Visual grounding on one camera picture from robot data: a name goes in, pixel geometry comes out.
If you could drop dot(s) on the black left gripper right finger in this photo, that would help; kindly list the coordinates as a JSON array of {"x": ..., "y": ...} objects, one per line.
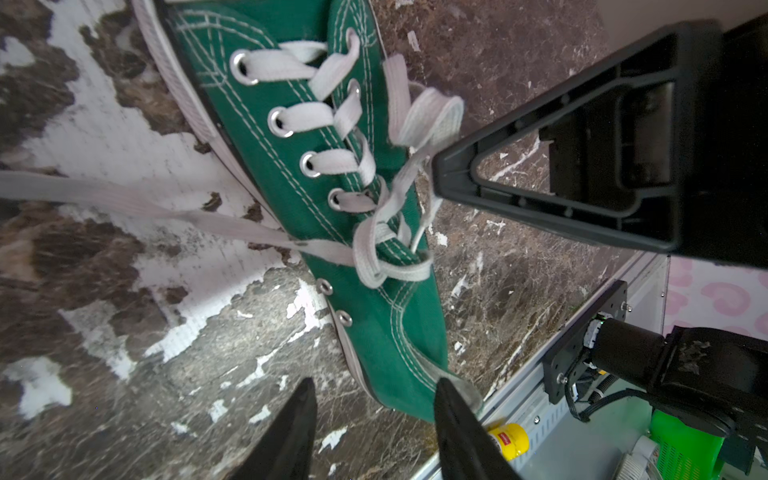
[{"x": 466, "y": 451}]

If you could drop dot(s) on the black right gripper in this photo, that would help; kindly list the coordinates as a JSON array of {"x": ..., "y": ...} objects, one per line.
[{"x": 622, "y": 138}]

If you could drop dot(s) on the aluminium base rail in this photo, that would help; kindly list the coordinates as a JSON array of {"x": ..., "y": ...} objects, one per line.
[{"x": 560, "y": 446}]

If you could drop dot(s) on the green canvas sneaker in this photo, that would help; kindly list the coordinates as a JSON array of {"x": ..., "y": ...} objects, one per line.
[{"x": 393, "y": 337}]

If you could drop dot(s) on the yellow marker tube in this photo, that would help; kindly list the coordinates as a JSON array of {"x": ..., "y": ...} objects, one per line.
[{"x": 511, "y": 440}]

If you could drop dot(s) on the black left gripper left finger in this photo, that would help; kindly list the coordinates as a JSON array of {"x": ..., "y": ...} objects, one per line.
[{"x": 285, "y": 449}]

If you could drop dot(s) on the white shoelace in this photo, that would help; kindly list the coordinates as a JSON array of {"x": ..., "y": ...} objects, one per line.
[{"x": 420, "y": 118}]

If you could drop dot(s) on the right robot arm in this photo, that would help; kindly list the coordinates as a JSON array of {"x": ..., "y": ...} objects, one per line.
[{"x": 711, "y": 380}]

